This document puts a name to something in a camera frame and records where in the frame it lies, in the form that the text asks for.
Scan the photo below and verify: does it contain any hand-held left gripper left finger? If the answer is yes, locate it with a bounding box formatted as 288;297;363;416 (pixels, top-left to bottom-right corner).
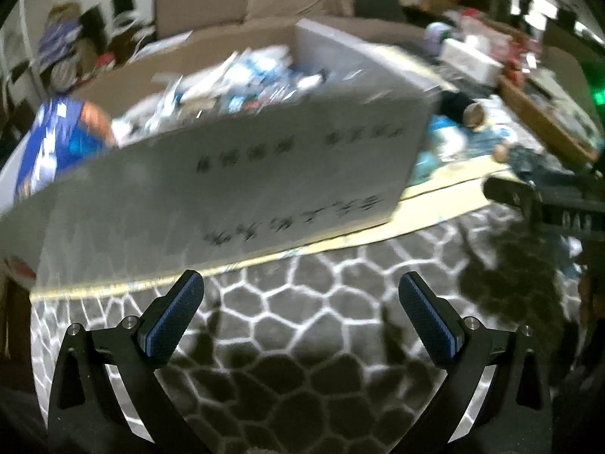
47;269;209;454

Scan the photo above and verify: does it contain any blue box white lettering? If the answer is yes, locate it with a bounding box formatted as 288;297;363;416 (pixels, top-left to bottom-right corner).
14;97;115;204

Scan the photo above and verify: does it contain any grey white patterned blanket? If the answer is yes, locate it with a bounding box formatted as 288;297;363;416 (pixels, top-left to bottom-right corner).
28;208;589;454

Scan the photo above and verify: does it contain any shelf clutter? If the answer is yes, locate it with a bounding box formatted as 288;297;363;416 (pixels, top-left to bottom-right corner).
37;4;110;92

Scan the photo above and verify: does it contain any dark cushion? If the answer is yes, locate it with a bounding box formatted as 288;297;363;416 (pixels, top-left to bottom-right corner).
354;0;403;23

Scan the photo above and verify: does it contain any large grey cardboard box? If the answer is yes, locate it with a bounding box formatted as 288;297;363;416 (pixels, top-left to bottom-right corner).
0;19;442;289

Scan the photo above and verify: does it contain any clear blue bottle white nozzle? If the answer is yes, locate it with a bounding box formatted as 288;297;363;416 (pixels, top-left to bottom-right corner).
424;118;468;164

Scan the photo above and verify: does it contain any white tissue box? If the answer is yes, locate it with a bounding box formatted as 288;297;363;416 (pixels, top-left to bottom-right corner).
441;38;503;86

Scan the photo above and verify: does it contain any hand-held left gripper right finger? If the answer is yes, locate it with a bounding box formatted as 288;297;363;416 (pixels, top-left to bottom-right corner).
398;272;554;454

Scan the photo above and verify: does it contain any brown wicker basket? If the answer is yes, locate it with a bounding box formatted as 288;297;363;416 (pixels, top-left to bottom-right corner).
500;75;601;167

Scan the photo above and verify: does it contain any pile of mixed packets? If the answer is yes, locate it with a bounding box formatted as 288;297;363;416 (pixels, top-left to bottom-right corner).
113;47;332;139

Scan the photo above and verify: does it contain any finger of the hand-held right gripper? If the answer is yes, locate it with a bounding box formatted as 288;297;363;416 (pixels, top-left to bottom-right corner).
483;176;538;210

